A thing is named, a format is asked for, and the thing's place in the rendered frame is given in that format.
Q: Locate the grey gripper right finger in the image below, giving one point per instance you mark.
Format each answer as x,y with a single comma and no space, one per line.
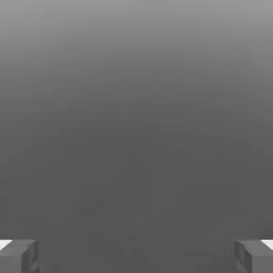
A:
256,256

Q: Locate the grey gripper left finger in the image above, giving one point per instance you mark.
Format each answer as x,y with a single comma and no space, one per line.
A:
17,256

